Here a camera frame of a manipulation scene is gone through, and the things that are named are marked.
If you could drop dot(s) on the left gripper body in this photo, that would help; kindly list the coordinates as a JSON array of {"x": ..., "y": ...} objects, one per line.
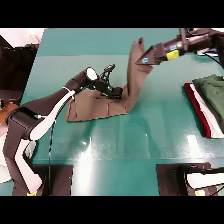
[{"x": 113, "y": 91}]

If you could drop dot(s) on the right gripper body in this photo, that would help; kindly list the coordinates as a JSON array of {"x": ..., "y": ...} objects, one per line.
[{"x": 160, "y": 53}]

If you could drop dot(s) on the brown T-shirt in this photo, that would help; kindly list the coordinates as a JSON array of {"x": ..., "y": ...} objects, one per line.
[{"x": 96, "y": 108}]

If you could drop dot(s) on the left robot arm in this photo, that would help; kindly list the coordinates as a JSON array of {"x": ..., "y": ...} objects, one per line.
[{"x": 50, "y": 103}]

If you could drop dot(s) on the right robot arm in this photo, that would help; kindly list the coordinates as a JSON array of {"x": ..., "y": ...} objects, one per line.
[{"x": 200, "y": 38}]

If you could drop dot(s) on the red garment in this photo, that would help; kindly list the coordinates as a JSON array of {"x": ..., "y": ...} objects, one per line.
[{"x": 198, "y": 110}]

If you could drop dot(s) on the dark green garment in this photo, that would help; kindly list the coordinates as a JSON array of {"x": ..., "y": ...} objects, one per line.
[{"x": 213, "y": 96}]

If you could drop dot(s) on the white garment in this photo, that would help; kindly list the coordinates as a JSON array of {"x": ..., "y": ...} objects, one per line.
[{"x": 208, "y": 115}]

